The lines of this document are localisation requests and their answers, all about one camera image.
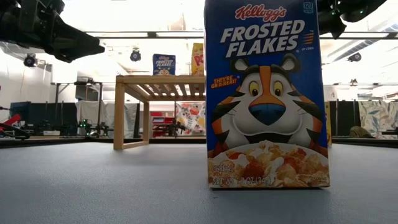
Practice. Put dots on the grey ventilation duct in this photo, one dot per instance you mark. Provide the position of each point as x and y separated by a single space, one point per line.
342 49

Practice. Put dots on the white hanging sheet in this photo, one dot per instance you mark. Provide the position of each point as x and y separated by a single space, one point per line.
90 110

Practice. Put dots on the yellow Corn Pops cereal box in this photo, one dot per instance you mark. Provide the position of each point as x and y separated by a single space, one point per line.
197 59
328 124

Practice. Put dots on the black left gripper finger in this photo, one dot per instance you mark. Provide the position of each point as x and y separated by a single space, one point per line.
74 43

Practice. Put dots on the red tool cabinet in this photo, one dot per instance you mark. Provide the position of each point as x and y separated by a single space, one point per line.
161 119

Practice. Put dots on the wooden slatted shelf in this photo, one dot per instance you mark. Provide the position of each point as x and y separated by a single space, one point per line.
155 79

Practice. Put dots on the olive jacket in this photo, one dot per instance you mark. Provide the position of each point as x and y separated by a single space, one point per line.
359 132

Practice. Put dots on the dark blue partition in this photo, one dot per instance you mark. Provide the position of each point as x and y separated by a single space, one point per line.
31 110

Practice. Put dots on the leaf print hanging cloth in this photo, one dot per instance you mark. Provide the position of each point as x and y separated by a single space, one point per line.
377 118

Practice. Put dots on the blue table mat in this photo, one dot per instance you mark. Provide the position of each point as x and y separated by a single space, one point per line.
124 186

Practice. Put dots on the blue Frosted Flakes cereal box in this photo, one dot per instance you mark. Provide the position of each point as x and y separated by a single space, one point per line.
164 64
267 93

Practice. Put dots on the black background robot arm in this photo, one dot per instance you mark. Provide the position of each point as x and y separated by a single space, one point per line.
90 128
174 128

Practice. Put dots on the red bar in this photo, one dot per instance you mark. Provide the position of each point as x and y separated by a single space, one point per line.
14 119

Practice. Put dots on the fruit print cloth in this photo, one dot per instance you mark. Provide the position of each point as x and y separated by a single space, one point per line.
191 116

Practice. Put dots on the black partition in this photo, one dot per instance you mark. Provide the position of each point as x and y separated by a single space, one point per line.
343 119

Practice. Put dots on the black background rig frame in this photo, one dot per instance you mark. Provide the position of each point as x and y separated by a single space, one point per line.
74 83

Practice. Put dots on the black ceiling camera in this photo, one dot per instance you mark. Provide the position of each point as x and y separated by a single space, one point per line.
354 57
30 60
135 55

